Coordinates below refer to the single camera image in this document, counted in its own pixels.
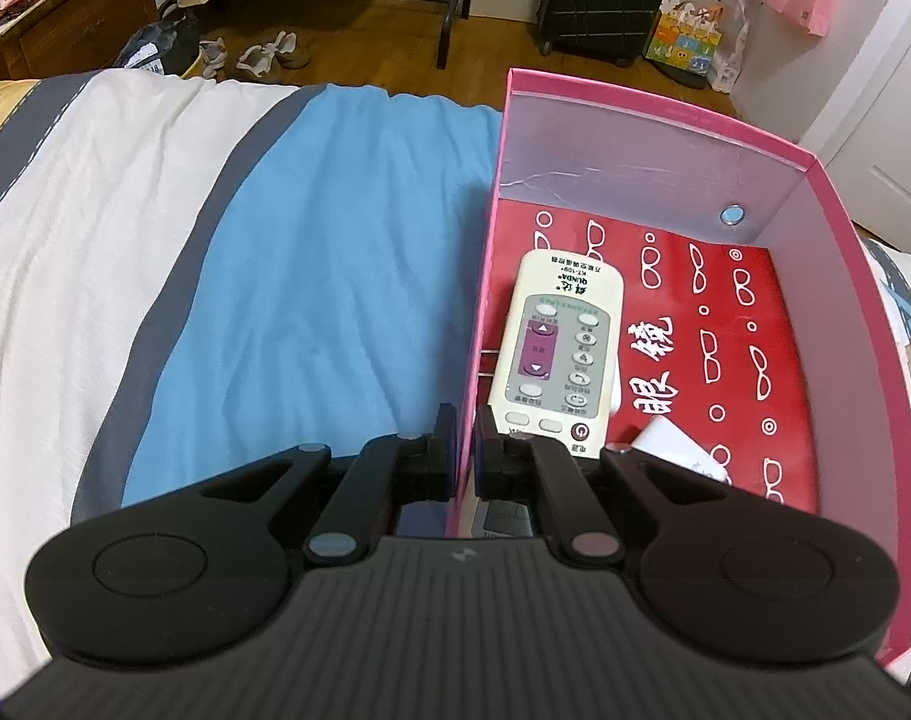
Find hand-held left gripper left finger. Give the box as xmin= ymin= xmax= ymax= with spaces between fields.
xmin=199 ymin=403 xmax=460 ymax=568

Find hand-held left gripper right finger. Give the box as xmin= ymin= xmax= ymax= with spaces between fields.
xmin=474 ymin=405 xmax=727 ymax=571

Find white paper slip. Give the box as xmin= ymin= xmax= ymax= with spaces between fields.
xmin=630 ymin=415 xmax=727 ymax=486

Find pink cardboard box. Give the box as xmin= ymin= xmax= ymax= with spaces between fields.
xmin=446 ymin=66 xmax=911 ymax=670

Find red printed flat case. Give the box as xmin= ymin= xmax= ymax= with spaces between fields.
xmin=491 ymin=199 xmax=823 ymax=518

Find white door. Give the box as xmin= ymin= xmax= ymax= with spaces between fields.
xmin=796 ymin=0 xmax=911 ymax=263

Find striped bed sheet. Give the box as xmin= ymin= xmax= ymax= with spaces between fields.
xmin=0 ymin=67 xmax=911 ymax=691

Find white plastic bag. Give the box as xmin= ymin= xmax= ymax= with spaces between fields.
xmin=712 ymin=0 xmax=754 ymax=96

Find grey slipper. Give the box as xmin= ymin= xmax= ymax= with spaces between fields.
xmin=235 ymin=31 xmax=314 ymax=80
xmin=199 ymin=34 xmax=235 ymax=81

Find black clothes rack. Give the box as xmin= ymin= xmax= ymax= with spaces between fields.
xmin=365 ymin=0 xmax=476 ymax=70

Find colourful tissue box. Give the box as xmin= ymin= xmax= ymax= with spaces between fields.
xmin=642 ymin=0 xmax=726 ymax=77

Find dark bag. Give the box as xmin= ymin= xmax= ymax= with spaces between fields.
xmin=112 ymin=11 xmax=203 ymax=77

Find wooden nightstand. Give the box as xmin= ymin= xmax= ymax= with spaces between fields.
xmin=0 ymin=0 xmax=161 ymax=87

